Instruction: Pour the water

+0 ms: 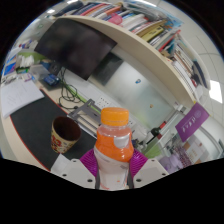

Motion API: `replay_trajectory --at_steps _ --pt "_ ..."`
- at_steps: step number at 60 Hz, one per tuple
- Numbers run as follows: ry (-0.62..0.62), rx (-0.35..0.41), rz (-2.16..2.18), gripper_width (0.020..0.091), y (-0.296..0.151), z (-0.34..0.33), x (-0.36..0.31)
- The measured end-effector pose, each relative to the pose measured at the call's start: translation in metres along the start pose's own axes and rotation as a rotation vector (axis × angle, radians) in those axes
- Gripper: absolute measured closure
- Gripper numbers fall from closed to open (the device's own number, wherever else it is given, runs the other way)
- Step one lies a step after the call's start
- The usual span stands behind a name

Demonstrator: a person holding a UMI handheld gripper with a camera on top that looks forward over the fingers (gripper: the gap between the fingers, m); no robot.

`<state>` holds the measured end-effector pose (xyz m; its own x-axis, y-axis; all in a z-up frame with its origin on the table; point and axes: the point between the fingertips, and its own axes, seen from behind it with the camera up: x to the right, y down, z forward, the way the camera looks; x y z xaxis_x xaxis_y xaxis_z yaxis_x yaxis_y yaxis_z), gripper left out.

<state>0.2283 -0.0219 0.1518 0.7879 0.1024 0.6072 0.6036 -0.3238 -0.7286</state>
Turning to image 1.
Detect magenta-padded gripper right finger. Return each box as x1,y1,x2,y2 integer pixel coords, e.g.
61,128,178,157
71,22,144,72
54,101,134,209
128,148,169,190

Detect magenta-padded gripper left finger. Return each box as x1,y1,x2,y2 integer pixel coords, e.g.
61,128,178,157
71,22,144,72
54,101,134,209
59,148,99,190

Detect orange-capped drink bottle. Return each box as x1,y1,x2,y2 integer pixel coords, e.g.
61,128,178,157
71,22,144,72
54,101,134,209
93,106,135,192

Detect white paper napkin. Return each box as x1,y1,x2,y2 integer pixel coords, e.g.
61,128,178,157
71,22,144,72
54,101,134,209
49,153,73,173

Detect floral paper cup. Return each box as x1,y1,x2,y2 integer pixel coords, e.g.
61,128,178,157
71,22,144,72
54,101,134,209
50,115,82,155

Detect dark wine bottle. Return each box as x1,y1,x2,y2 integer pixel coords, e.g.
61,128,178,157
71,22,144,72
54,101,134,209
141,120,168,149

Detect group photo poster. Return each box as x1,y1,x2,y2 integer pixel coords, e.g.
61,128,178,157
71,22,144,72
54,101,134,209
176,133,216,164

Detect black red-edged desk mat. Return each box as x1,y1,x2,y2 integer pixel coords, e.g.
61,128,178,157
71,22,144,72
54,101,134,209
9,88,101,171

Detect silver laptop stand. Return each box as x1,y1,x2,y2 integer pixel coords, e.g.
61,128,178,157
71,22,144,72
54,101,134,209
68,98,103,134

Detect purple hanging banner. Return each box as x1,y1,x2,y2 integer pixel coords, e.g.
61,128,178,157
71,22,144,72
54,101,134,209
174,102,210,143

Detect white paper notebook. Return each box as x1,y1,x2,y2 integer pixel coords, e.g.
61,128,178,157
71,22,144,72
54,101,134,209
0,79,45,119

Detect blue electronic box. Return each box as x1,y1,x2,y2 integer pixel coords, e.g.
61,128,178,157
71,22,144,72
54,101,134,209
43,73,61,87

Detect ceiling light panels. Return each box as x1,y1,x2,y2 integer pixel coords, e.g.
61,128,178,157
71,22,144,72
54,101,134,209
46,0,224,104

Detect clear plastic box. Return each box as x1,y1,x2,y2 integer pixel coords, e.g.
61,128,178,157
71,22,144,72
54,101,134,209
29,64,51,79

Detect green tissue pack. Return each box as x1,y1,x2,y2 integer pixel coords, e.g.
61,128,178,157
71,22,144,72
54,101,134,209
14,54,36,75

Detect blue tissue box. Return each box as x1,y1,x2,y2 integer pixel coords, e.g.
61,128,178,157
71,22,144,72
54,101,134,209
2,54,18,78

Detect black computer monitor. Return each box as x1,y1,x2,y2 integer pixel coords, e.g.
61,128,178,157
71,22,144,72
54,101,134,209
33,17,118,81

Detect black cable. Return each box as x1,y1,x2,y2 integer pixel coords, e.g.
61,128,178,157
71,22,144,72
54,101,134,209
58,68,83,111

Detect green cable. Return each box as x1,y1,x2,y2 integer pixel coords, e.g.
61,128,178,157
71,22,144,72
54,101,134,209
61,79,101,114

